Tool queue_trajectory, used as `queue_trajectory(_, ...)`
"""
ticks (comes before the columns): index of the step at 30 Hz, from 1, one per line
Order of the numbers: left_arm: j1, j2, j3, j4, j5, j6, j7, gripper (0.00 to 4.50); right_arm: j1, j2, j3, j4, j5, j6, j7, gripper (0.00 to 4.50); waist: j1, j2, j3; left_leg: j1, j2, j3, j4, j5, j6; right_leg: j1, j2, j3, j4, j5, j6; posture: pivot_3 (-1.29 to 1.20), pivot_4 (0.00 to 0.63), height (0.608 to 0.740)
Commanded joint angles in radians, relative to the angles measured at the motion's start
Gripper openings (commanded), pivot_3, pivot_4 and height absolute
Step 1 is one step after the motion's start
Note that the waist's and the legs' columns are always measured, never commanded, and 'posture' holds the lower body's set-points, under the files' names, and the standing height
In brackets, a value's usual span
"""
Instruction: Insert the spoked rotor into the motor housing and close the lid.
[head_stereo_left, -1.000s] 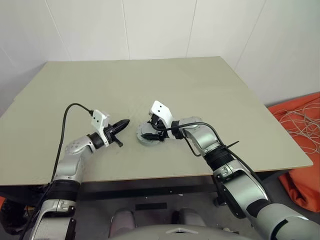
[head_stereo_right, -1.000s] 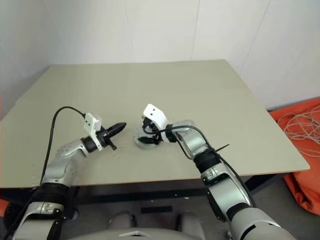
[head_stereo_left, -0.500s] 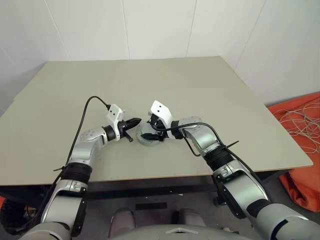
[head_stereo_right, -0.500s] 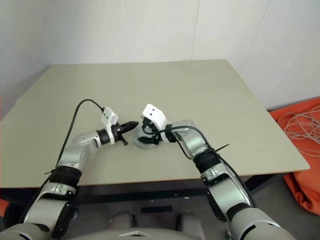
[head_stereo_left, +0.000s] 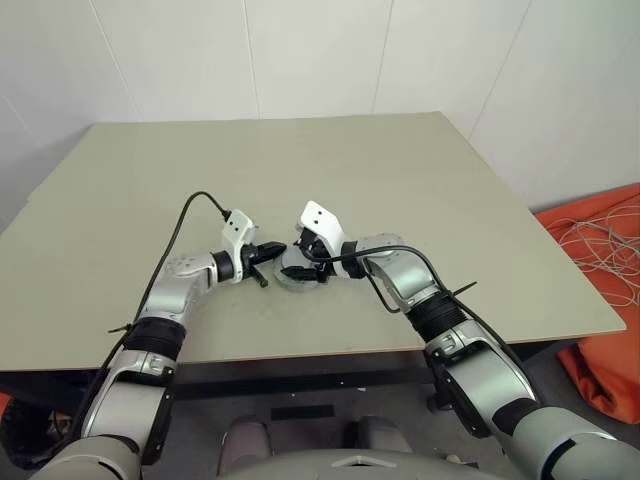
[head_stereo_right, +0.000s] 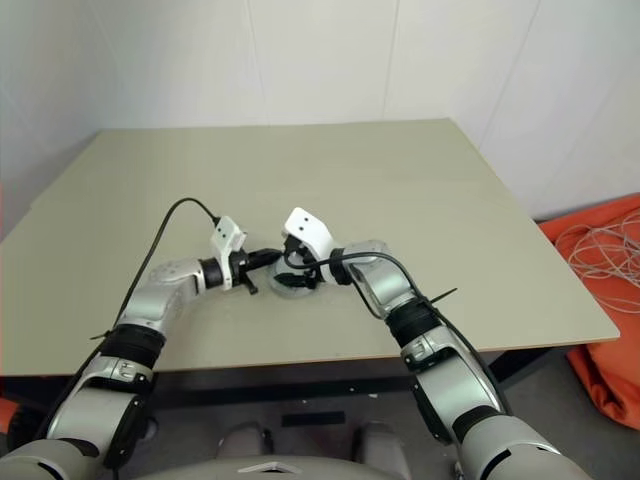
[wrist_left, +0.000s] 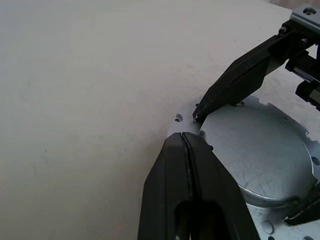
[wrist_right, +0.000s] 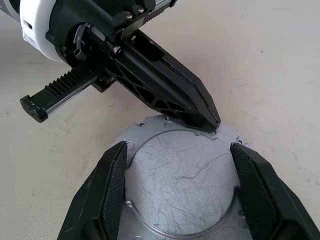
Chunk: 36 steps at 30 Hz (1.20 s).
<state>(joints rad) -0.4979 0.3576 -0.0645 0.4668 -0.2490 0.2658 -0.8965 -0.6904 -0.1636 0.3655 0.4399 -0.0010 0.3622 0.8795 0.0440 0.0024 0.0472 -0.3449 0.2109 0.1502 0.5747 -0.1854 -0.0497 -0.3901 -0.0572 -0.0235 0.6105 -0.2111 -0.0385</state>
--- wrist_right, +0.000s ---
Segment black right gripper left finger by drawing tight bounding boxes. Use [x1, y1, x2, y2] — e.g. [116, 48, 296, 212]
[56, 140, 129, 240]

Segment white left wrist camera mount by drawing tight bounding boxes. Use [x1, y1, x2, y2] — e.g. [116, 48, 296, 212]
[19, 0, 64, 62]

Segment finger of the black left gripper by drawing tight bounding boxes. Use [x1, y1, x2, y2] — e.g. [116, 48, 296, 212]
[121, 28, 221, 124]
[106, 41, 219, 132]

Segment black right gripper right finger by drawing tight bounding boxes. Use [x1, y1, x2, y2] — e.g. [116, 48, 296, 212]
[229, 142, 320, 240]

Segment silver round motor lid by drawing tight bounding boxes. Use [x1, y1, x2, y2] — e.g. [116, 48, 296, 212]
[108, 113, 254, 240]

